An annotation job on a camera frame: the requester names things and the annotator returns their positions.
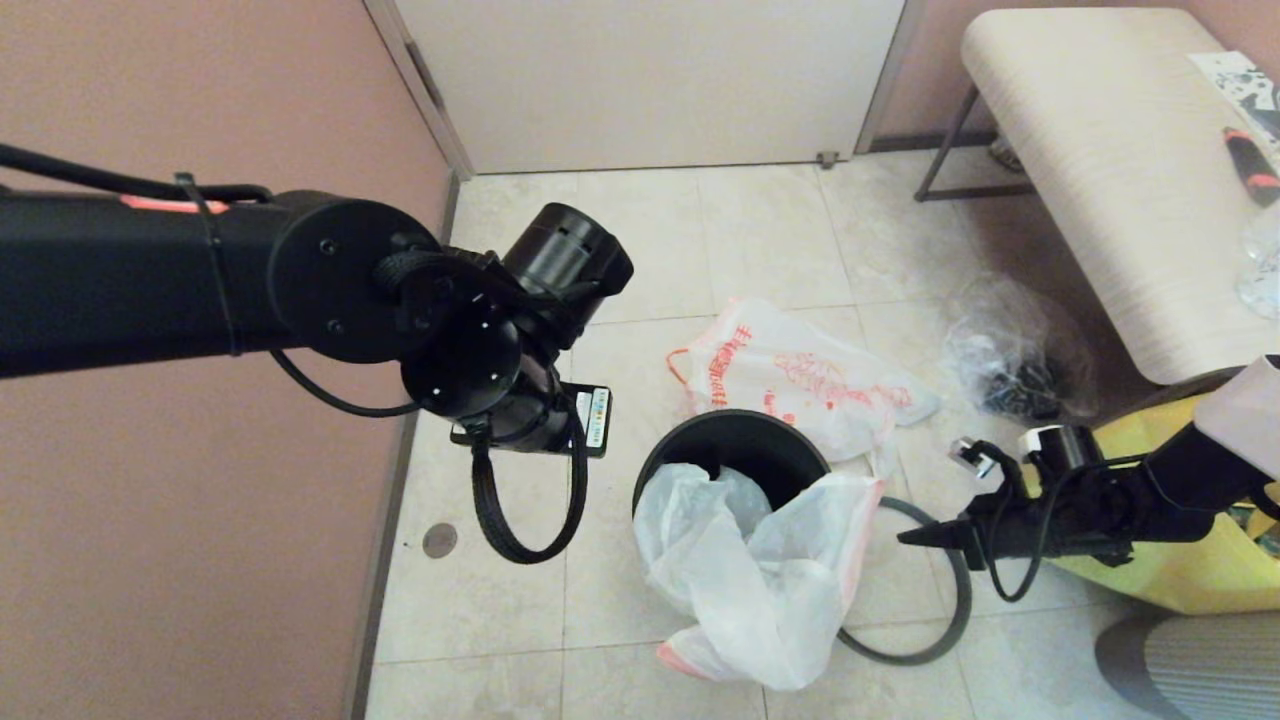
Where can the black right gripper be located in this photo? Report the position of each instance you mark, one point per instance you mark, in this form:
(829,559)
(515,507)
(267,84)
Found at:
(1060,515)

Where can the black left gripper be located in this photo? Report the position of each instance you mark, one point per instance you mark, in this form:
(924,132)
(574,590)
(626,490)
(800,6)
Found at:
(540,410)

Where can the black round trash bin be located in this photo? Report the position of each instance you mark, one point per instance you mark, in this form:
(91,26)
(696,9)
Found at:
(740,440)

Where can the white red-printed floor bag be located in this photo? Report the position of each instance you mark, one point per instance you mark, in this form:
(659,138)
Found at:
(790,365)

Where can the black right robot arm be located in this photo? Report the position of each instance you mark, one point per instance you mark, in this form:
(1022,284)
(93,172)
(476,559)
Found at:
(1210,470)

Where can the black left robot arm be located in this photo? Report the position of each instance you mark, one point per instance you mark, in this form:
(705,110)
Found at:
(150,280)

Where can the clear bag with dark items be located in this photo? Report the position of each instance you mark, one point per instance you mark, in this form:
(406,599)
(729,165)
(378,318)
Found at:
(1010,350)

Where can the yellow shopping bag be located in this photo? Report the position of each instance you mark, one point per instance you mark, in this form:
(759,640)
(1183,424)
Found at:
(1200,580)

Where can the small round grey floor disc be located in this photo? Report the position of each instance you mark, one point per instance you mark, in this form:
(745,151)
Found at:
(440,541)

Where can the grey ribbed round object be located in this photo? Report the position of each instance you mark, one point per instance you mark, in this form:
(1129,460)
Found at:
(1200,670)

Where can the white door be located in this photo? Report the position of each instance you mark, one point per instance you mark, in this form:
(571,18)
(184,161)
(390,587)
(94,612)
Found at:
(650,80)

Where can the small shoe-like object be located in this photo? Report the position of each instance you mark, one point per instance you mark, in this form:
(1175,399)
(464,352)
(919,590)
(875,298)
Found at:
(1003,153)

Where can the dark baseboard behind table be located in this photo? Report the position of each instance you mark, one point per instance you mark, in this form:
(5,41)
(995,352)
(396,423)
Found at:
(930,143)

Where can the clear crumpled plastic item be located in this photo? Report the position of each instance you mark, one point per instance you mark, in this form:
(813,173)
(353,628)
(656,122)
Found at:
(1262,270)

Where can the light wood-grain table top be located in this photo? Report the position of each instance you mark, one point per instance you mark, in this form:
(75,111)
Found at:
(1100,150)

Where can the black and orange tool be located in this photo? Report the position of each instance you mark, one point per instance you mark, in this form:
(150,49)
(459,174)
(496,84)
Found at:
(1248,165)

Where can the black and white printed paper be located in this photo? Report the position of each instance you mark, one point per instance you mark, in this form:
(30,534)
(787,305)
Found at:
(1235,80)

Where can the dark wall baseboard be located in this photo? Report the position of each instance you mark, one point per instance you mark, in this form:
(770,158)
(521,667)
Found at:
(385,560)

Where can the grey door frame post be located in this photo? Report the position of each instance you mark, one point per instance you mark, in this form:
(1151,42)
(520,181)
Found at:
(885,90)
(420,80)

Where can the black metal table leg frame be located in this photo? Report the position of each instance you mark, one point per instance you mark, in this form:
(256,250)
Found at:
(945,150)

